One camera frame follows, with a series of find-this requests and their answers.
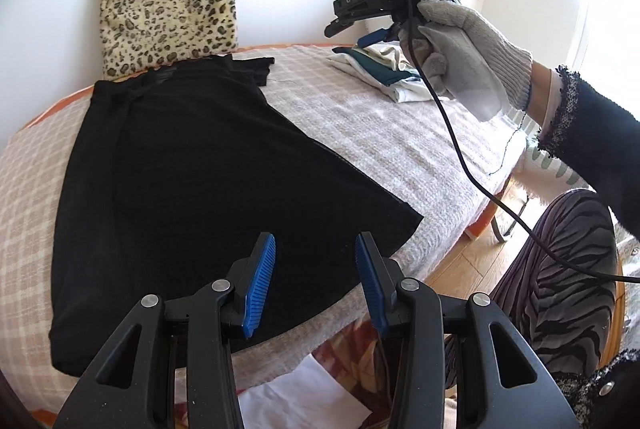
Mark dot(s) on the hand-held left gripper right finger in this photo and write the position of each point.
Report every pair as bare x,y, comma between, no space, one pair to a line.
370,279

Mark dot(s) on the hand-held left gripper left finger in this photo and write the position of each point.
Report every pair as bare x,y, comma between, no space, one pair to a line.
260,279

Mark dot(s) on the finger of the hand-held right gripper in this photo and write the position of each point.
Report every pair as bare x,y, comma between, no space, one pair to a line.
340,26
372,38

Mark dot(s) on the black skirt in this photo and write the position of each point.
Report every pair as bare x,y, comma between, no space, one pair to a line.
200,189

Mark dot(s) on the person's left forearm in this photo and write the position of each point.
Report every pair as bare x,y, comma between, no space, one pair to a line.
600,389

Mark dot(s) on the person's right forearm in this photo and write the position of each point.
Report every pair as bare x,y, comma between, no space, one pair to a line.
600,134

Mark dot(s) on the person's right hand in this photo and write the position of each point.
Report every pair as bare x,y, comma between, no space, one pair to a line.
470,59

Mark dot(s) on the beige folded garment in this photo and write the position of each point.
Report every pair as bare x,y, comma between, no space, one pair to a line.
387,55

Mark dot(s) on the white folded garment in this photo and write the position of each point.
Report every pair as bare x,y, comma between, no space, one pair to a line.
410,91

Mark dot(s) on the beige checked blanket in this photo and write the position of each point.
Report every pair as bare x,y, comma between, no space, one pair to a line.
400,149

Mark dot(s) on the white cloth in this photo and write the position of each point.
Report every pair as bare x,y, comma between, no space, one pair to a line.
310,389

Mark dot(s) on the leopard print cushion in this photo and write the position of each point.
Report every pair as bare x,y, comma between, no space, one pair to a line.
170,4

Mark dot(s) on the person's striped trouser legs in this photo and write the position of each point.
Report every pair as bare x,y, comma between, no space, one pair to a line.
555,259

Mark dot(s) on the green leaf print pillow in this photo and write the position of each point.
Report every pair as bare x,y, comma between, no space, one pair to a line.
550,164

